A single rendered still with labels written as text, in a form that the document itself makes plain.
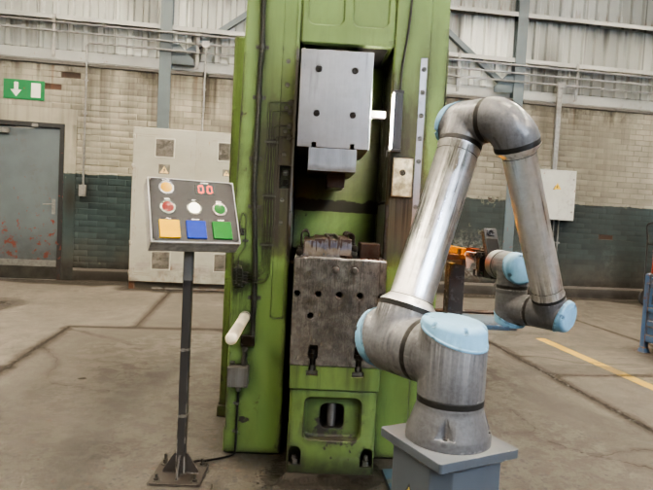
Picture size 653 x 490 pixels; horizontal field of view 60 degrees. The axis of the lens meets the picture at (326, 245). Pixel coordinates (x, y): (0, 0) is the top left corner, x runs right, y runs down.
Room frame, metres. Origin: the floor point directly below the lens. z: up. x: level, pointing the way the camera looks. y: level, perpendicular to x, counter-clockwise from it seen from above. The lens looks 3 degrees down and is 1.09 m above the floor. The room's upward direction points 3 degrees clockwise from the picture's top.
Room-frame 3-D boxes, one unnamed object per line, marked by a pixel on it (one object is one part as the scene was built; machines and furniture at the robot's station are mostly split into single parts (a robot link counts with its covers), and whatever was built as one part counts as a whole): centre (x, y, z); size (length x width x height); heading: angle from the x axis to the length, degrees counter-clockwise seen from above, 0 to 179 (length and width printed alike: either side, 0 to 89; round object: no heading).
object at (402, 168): (2.50, -0.32, 1.27); 0.09 x 0.02 x 0.17; 92
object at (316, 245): (2.57, 0.00, 0.96); 0.42 x 0.20 x 0.09; 2
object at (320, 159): (2.57, 0.00, 1.32); 0.42 x 0.20 x 0.10; 2
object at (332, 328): (2.58, -0.05, 0.69); 0.56 x 0.38 x 0.45; 2
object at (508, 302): (1.68, -0.57, 0.85); 0.12 x 0.09 x 0.12; 38
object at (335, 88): (2.57, -0.04, 1.56); 0.42 x 0.39 x 0.40; 2
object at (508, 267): (1.70, -0.56, 0.96); 0.12 x 0.09 x 0.10; 6
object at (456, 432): (1.26, -0.30, 0.65); 0.19 x 0.19 x 0.10
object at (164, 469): (2.26, 0.55, 0.05); 0.22 x 0.22 x 0.09; 2
